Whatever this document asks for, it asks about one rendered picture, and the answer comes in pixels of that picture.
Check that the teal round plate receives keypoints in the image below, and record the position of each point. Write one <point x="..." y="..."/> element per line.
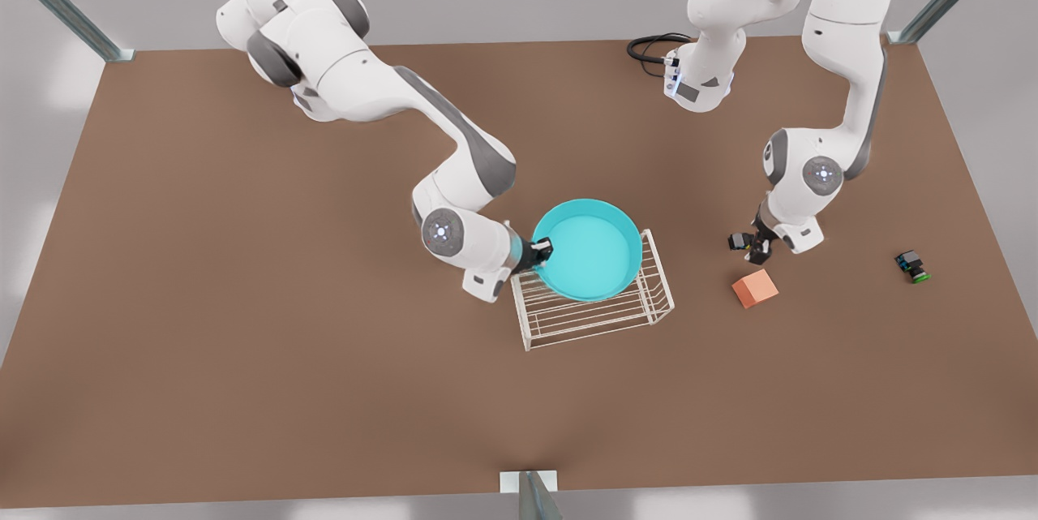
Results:
<point x="588" y="248"/>

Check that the black switch with green button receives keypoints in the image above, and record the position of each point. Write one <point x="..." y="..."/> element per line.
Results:
<point x="913" y="266"/>

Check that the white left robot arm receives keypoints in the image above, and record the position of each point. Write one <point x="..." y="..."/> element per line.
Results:
<point x="847" y="33"/>

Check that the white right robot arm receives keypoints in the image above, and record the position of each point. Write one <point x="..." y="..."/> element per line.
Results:
<point x="365" y="86"/>

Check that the orange red box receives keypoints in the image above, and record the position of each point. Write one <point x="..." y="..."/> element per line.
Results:
<point x="755" y="289"/>

